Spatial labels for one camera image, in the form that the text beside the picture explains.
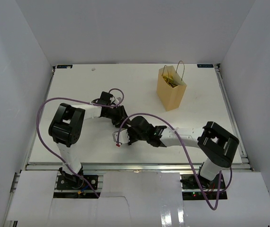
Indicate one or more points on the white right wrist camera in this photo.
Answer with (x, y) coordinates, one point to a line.
(121, 137)

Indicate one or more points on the left blue table label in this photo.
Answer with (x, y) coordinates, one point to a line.
(64, 66)

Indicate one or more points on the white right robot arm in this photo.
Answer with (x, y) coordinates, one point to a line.
(218, 144)

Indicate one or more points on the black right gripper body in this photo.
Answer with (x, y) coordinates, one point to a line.
(134, 136)

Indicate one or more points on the aluminium front rail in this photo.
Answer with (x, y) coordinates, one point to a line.
(112, 167)

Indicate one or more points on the blue table label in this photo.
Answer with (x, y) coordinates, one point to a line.
(64, 66)
(205, 65)

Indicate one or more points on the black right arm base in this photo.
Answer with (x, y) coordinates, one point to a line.
(192, 192)

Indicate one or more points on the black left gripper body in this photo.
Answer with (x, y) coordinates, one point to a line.
(115, 115)

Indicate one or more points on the yellow m&m's candy bag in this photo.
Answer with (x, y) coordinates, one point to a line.
(170, 80)

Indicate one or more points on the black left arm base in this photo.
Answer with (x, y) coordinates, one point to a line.
(63, 184)

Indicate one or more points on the right blue table label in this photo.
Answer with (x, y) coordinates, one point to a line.
(205, 65)

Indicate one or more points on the brown paper bag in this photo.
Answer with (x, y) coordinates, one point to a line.
(171, 97)

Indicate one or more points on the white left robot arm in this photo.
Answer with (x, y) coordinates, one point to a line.
(66, 125)

